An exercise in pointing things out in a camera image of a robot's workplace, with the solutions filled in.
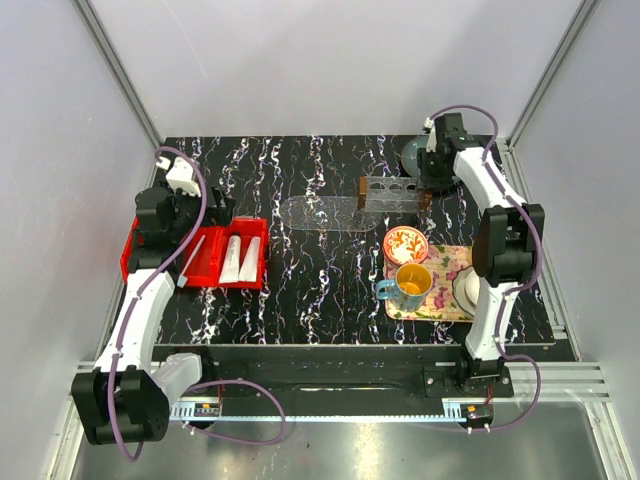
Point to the white small bowl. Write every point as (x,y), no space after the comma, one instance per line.
(466,286)

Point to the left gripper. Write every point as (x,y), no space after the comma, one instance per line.
(222,210)

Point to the red plastic organizer bin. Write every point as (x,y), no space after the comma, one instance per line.
(205,270)

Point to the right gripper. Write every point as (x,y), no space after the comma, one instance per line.
(434,184)

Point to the clear acrylic toothbrush holder rack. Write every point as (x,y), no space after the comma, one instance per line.
(392,194)

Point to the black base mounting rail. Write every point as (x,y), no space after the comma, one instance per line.
(341,381)

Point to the teal ceramic plate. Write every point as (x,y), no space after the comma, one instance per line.
(409,155)

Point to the orange floral bowl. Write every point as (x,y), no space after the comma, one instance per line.
(404,244)

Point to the white toothpaste tube black cap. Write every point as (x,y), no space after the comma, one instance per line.
(231,264)

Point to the white toothpaste tube red cap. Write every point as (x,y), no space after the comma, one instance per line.
(249,267)

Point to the white toothbrush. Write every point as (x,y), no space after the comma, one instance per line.
(182,278)

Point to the blue mug yellow inside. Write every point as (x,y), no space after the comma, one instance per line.
(408,289)

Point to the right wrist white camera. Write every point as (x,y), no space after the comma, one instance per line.
(430,132)

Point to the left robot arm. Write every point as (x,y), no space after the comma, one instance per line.
(122,400)

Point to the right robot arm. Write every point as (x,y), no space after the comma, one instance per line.
(507,252)

